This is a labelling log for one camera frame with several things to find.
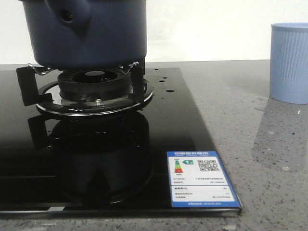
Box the dark blue cooking pot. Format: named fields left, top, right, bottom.
left=22, top=0, right=147, bottom=70

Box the blue energy rating label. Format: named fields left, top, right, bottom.
left=167, top=151, right=240, bottom=208

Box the black glass gas stove top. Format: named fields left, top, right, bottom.
left=0, top=68, right=242, bottom=218

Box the black metal pot support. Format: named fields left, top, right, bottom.
left=16, top=62, right=153, bottom=117

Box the light blue ribbed cup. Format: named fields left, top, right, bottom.
left=269, top=22, right=308, bottom=104

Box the black gas burner head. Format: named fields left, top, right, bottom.
left=57, top=68, right=131, bottom=102

